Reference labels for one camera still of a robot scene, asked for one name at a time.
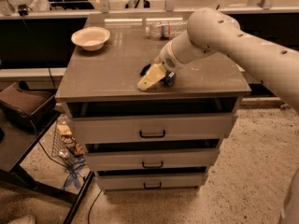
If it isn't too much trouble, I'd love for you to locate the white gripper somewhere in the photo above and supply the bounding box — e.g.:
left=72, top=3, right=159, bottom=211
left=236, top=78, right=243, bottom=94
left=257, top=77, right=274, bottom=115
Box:
left=137, top=41, right=182, bottom=91

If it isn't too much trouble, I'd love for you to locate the blue rxbar blueberry bar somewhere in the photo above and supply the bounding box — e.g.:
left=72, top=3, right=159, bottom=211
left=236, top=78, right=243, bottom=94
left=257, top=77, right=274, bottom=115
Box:
left=150, top=70, right=177, bottom=88

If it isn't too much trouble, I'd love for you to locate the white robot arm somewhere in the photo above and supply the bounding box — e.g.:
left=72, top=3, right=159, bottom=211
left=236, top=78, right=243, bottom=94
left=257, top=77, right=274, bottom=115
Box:
left=155, top=8, right=299, bottom=224

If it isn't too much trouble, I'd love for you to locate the white paper bowl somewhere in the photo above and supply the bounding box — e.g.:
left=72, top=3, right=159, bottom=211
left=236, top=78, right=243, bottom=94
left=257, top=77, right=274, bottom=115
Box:
left=71, top=27, right=110, bottom=51

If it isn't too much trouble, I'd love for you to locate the clear plastic water bottle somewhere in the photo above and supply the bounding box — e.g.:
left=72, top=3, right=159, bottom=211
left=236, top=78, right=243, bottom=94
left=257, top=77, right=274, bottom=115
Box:
left=145, top=21, right=188, bottom=39

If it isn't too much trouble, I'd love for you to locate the grey drawer cabinet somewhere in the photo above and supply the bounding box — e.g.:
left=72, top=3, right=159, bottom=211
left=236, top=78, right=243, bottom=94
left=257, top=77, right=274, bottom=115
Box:
left=56, top=23, right=250, bottom=192

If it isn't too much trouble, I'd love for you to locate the top grey drawer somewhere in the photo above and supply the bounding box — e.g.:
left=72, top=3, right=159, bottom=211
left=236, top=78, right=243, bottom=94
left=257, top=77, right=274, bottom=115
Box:
left=70, top=113, right=236, bottom=144

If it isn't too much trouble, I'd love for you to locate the middle grey drawer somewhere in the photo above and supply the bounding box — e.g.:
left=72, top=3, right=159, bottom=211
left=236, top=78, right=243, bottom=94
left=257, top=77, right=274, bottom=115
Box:
left=85, top=148, right=219, bottom=171

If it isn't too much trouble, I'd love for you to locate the brown vr headset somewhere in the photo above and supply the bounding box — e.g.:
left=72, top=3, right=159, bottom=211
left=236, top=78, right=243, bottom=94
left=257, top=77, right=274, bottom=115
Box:
left=0, top=80, right=56, bottom=127

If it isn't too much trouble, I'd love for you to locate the black side table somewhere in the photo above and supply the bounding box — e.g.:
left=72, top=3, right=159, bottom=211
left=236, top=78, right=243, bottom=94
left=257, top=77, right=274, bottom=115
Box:
left=0, top=110, right=94, bottom=224

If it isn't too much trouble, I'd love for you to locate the white shoe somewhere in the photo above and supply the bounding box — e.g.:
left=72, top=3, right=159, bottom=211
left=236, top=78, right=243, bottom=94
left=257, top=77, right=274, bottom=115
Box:
left=8, top=215, right=36, bottom=224

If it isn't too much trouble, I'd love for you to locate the wire basket with snacks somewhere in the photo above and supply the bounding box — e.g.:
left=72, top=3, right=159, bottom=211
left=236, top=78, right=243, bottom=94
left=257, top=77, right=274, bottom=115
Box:
left=51, top=116, right=85, bottom=167

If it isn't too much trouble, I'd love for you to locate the black floor cable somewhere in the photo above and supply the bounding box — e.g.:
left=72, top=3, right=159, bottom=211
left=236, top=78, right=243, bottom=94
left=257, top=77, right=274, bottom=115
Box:
left=87, top=189, right=104, bottom=224

